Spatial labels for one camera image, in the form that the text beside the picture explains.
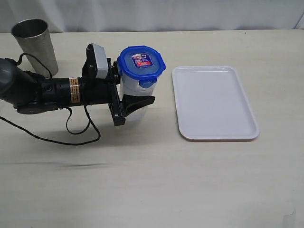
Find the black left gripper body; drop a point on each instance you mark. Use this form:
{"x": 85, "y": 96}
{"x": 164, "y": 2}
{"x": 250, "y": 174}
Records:
{"x": 96, "y": 91}

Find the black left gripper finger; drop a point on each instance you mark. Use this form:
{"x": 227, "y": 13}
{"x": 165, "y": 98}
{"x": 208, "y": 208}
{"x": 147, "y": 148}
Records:
{"x": 115, "y": 72}
{"x": 133, "y": 103}

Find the blue plastic lid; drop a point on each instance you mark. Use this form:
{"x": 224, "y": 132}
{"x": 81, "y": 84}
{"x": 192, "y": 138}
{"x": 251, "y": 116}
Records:
{"x": 140, "y": 67}

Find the stainless steel cup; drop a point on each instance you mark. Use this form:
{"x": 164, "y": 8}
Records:
{"x": 34, "y": 38}

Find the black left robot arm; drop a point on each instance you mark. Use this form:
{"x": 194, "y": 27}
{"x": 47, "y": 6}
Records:
{"x": 31, "y": 93}

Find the white rectangular tray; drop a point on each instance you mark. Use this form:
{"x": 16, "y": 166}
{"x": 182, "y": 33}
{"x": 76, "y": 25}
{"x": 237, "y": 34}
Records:
{"x": 211, "y": 104}

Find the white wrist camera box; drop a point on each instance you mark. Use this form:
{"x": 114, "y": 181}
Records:
{"x": 101, "y": 64}

